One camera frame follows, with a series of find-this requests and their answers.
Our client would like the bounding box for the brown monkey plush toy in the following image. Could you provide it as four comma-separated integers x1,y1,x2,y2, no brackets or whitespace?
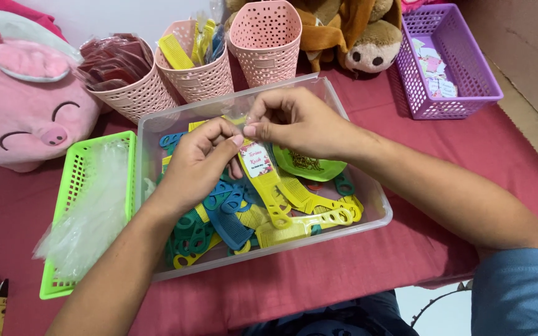
224,0,404,76

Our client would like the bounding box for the wide packed yellow comb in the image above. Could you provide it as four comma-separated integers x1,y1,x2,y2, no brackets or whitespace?
158,34,195,71

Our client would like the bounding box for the pink pig plush toy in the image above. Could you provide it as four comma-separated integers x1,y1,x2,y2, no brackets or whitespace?
0,0,105,174

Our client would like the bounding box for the pile of clear plastic sleeves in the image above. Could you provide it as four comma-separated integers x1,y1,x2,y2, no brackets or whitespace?
33,140,130,282

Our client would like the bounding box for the labelled yellow comb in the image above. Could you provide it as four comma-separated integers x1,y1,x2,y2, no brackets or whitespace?
235,114,294,230

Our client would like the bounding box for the person's left hand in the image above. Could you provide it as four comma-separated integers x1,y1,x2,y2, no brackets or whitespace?
156,118,246,219

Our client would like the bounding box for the person's dark clothing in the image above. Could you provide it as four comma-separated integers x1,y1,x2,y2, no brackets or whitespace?
242,289,420,336

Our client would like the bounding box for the green plastic bowl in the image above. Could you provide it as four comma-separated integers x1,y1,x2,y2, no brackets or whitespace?
272,144,348,183

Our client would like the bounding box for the heap of loose coloured combs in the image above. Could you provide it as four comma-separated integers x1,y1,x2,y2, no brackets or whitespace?
157,119,364,270

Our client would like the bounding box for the pink perforated basket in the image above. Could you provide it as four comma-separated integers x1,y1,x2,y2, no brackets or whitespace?
228,0,303,89
155,20,235,104
86,37,179,125

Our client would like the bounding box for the clear plastic container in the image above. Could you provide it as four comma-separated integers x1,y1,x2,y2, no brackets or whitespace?
136,75,394,282

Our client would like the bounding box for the packed blue comb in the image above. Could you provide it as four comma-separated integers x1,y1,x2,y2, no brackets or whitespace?
206,23,227,64

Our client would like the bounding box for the slender packed yellow comb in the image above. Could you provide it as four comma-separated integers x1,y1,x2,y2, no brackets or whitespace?
191,19,216,66

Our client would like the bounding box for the bunch of gold wire ties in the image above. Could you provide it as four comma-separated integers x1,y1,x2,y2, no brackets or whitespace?
291,152,324,171

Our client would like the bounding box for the purple plastic basket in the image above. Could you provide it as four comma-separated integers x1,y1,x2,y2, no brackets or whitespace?
394,4,504,121

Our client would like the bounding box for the red tablecloth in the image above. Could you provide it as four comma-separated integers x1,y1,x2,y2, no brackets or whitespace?
0,61,538,336

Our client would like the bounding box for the pile of paper labels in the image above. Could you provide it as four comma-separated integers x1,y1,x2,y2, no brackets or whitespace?
411,37,459,99

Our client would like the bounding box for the bundle of packed red combs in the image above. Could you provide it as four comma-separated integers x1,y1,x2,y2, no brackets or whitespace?
76,33,154,92

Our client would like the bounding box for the person's blue sleeve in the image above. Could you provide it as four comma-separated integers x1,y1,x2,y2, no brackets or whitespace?
471,248,538,336

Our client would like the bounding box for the green plastic basket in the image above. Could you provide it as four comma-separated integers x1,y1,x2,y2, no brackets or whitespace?
39,131,138,300

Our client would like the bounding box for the person's right hand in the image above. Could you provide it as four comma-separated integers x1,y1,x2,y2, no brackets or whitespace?
243,86,359,162

